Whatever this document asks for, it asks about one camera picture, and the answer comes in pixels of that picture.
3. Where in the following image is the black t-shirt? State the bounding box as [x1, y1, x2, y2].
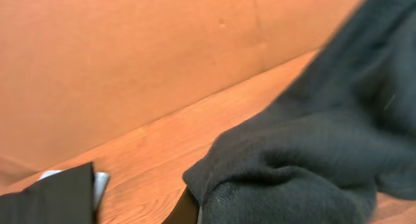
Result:
[183, 0, 415, 224]

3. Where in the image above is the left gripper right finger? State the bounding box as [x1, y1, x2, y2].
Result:
[162, 187, 202, 224]

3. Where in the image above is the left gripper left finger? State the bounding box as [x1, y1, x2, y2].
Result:
[1, 162, 110, 224]

